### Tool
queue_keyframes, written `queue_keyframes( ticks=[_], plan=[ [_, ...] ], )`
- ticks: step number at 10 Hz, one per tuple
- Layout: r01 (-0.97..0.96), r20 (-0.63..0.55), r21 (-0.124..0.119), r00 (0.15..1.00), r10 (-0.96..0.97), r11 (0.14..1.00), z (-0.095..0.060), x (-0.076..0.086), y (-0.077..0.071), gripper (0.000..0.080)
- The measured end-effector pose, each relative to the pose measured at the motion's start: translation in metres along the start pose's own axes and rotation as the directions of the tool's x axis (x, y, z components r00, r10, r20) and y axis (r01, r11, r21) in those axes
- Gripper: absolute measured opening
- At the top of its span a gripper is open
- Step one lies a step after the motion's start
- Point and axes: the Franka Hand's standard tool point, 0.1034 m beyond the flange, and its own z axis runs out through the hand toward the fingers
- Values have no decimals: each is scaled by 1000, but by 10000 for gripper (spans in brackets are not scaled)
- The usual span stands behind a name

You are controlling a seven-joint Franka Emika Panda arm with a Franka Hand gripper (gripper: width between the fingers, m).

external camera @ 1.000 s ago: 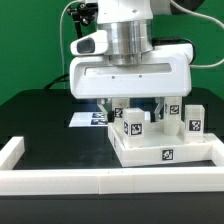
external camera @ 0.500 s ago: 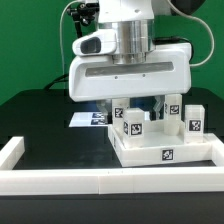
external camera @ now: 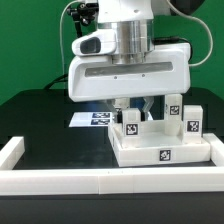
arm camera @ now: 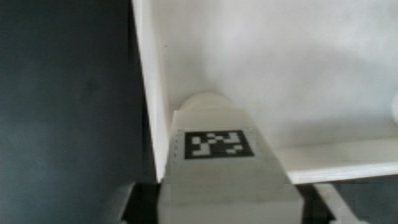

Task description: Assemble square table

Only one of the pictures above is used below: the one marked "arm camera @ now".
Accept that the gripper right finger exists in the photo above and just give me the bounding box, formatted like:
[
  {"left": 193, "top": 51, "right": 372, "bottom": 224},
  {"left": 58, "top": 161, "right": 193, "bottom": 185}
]
[{"left": 298, "top": 183, "right": 370, "bottom": 224}]

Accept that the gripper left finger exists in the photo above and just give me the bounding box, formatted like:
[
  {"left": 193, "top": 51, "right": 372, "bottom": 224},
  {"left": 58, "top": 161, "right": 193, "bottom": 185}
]
[{"left": 97, "top": 182, "right": 161, "bottom": 224}]

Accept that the white table leg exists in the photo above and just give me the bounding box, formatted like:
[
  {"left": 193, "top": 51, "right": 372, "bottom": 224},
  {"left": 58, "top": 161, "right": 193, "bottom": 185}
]
[{"left": 159, "top": 92, "right": 305, "bottom": 224}]

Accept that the white square tabletop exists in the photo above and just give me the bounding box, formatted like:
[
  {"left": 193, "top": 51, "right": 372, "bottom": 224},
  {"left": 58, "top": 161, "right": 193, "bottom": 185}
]
[{"left": 131, "top": 0, "right": 398, "bottom": 183}]

